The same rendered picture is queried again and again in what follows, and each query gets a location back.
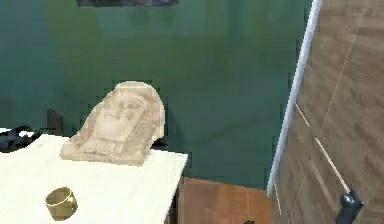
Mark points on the beige stone bust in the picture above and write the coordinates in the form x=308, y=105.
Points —
x=123, y=130

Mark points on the dark framed wall picture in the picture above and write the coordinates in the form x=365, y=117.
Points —
x=126, y=2

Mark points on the white dining table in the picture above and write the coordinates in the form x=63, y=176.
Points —
x=110, y=190

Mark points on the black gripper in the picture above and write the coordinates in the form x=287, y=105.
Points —
x=349, y=206

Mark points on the black lumpy object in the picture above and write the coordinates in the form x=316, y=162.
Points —
x=13, y=140

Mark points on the black chair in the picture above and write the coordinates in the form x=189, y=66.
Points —
x=55, y=123

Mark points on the brown wooden chair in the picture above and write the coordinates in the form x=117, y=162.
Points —
x=220, y=203

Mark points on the gold round container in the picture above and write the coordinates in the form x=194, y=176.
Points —
x=61, y=204

